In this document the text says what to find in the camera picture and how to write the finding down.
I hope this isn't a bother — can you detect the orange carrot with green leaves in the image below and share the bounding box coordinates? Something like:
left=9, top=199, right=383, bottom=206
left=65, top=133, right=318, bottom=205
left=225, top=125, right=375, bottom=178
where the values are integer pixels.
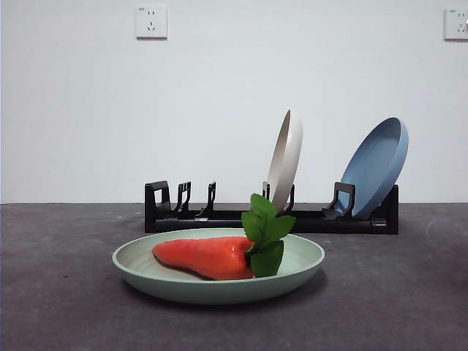
left=151, top=193, right=297, bottom=282

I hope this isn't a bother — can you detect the green plate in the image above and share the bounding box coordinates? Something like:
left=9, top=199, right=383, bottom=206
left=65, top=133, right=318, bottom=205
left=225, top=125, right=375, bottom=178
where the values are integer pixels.
left=111, top=227, right=326, bottom=306

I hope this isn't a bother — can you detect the cream plate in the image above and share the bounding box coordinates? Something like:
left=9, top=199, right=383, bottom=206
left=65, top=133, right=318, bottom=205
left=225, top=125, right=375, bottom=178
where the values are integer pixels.
left=265, top=108, right=304, bottom=215

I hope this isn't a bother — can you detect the black plate rack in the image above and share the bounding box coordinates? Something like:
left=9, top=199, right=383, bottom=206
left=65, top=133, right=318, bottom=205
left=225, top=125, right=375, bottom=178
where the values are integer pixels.
left=144, top=180, right=400, bottom=235

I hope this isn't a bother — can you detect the blue plate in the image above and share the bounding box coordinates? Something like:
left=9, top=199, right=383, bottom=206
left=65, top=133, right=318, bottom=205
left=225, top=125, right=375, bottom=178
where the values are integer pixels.
left=339, top=116, right=410, bottom=219

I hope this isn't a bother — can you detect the white wall socket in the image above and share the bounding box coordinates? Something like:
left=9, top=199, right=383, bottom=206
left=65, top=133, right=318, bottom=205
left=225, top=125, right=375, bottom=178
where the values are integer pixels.
left=135, top=6, right=169, bottom=40
left=443, top=7, right=468, bottom=41

